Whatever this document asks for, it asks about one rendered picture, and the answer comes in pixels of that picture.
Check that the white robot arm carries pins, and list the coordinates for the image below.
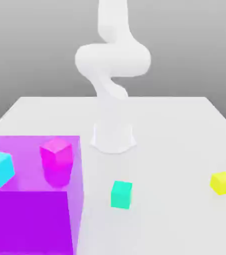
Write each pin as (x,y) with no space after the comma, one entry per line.
(113,59)

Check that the small magenta cube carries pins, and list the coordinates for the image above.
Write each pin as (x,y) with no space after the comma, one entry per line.
(56,157)

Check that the small teal cube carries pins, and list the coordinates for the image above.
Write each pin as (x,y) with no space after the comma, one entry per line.
(121,195)

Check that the small yellow cube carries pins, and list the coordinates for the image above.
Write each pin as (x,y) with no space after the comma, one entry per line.
(222,183)

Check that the large purple box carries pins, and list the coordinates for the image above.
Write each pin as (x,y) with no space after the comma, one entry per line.
(25,219)

